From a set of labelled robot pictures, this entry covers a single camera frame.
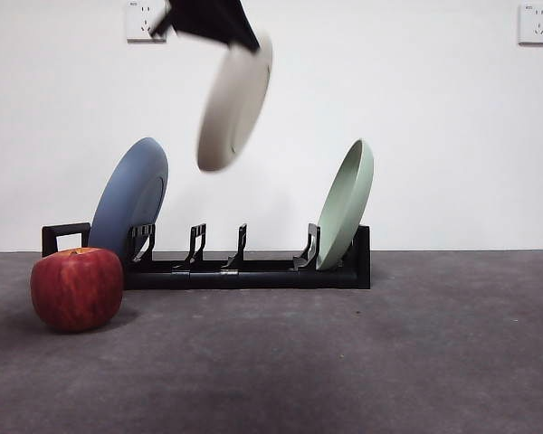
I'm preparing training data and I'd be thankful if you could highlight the cream yellow plate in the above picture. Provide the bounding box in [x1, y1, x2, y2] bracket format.
[196, 30, 274, 173]

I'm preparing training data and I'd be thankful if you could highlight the red apple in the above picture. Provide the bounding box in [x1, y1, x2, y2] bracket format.
[30, 247, 125, 335]

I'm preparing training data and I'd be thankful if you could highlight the blue plate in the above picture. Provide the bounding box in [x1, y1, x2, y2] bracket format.
[87, 137, 170, 269]

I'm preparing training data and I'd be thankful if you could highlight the green plate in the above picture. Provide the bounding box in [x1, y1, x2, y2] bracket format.
[316, 138, 376, 272]

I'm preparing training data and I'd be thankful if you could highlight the black plate rack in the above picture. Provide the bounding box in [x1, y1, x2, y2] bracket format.
[42, 222, 372, 291]

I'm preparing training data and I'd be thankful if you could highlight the white wall socket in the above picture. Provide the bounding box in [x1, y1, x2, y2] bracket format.
[126, 1, 168, 44]
[518, 4, 543, 46]

